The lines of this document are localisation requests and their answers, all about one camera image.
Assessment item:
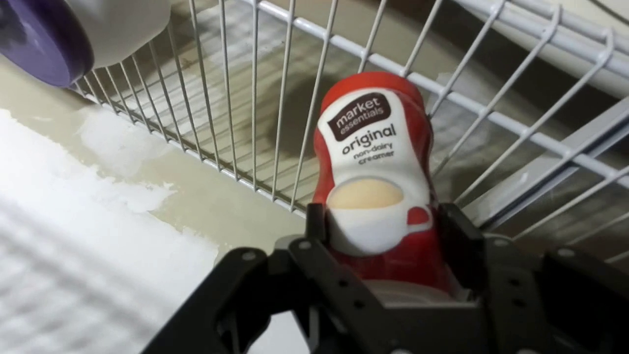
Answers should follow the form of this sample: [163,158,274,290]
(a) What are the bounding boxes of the red creamer bottle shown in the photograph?
[313,72,467,301]

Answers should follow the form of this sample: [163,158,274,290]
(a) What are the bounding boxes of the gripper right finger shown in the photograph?
[436,203,629,354]

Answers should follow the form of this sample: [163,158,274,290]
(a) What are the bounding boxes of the white bottle with purple cap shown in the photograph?
[0,0,172,88]

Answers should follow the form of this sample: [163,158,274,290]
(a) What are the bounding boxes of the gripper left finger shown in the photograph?
[142,203,394,354]

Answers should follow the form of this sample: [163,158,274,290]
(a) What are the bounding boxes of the white wire metal rack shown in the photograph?
[69,0,629,266]

